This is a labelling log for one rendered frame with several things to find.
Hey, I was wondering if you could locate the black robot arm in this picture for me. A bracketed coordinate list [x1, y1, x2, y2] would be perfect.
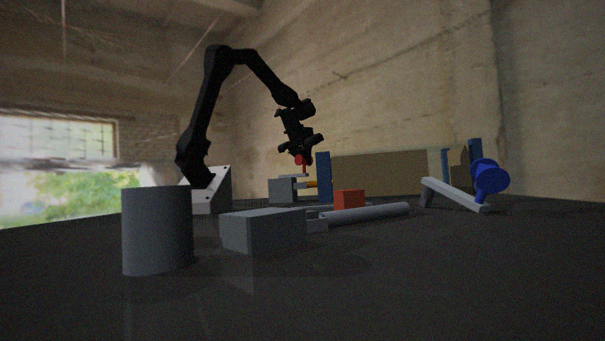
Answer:
[174, 44, 316, 190]

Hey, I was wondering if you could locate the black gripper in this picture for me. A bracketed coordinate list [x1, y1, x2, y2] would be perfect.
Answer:
[278, 122, 324, 165]

